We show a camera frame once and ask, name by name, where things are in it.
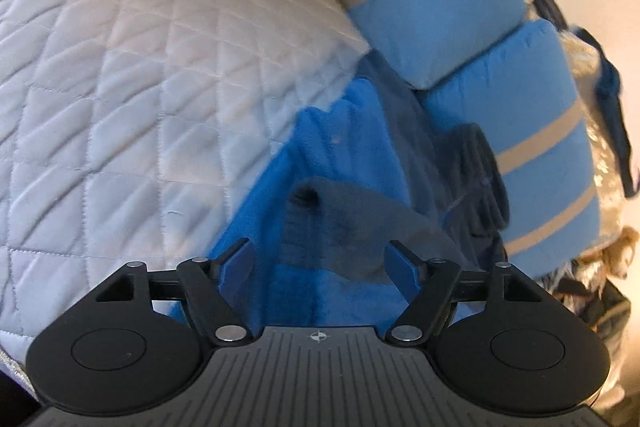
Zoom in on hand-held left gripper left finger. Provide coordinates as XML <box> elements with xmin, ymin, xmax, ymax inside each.
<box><xmin>95</xmin><ymin>238</ymin><xmax>256</xmax><ymax>348</ymax></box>

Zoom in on brown teddy bear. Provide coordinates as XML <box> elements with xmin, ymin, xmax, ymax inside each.
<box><xmin>570</xmin><ymin>227</ymin><xmax>640</xmax><ymax>282</ymax></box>

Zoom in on white quilted bedspread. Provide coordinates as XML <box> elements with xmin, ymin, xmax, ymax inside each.
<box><xmin>0</xmin><ymin>0</ymin><xmax>372</xmax><ymax>358</ymax></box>

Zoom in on bright blue fleece cloth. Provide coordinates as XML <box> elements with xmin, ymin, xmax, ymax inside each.
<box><xmin>170</xmin><ymin>77</ymin><xmax>416</xmax><ymax>330</ymax></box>

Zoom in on black bag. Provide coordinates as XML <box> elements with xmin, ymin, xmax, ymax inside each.
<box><xmin>547</xmin><ymin>264</ymin><xmax>632</xmax><ymax>344</ymax></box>

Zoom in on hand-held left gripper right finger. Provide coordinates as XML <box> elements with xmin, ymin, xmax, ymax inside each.
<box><xmin>384</xmin><ymin>239</ymin><xmax>547</xmax><ymax>349</ymax></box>

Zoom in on pink and blue folded clothes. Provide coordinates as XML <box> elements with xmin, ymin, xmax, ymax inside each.
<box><xmin>570</xmin><ymin>27</ymin><xmax>640</xmax><ymax>198</ymax></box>

